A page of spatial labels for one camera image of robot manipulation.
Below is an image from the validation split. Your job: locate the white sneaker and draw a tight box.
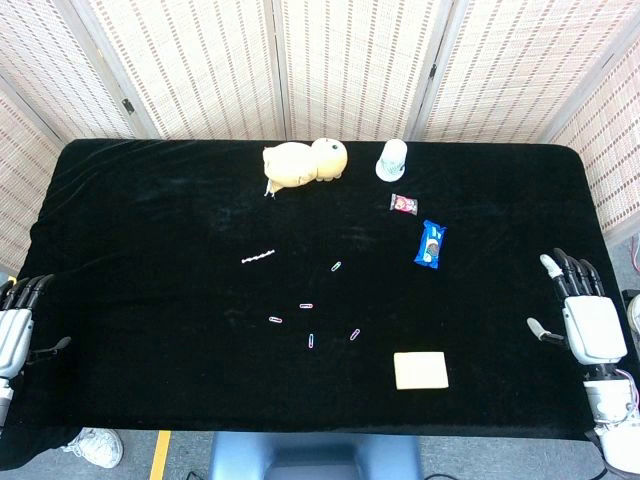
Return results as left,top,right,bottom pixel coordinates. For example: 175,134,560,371
62,427,124,470

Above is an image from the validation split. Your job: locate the black velvet tablecloth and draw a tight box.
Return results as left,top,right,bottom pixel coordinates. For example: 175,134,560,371
0,138,636,446

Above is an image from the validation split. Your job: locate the yellow sticky note pad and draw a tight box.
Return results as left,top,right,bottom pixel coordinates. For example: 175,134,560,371
393,351,450,391

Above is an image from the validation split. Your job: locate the white upturned paper cup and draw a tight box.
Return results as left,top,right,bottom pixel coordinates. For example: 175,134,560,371
375,139,409,183

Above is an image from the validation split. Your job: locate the yellow plush toy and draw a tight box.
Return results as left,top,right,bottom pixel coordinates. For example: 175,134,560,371
261,137,349,200

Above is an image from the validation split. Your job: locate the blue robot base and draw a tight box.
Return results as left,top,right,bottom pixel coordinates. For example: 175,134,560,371
207,430,424,480

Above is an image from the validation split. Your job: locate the woven folding screen panel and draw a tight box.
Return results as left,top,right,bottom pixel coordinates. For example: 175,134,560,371
0,0,156,141
0,84,66,271
69,0,289,141
272,0,454,142
407,0,640,144
544,29,640,246

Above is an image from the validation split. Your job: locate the red candy packet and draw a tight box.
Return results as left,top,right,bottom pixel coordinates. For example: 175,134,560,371
390,193,420,217

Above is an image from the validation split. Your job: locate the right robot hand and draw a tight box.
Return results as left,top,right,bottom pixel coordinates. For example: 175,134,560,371
526,248,629,365

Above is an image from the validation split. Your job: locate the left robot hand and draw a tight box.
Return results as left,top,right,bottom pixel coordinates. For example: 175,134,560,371
0,273,72,379

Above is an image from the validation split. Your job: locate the yellow floor tape strip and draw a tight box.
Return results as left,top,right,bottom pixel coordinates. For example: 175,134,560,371
148,430,173,480

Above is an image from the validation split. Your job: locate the blue cookie packet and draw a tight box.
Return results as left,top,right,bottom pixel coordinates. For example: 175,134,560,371
412,219,448,271

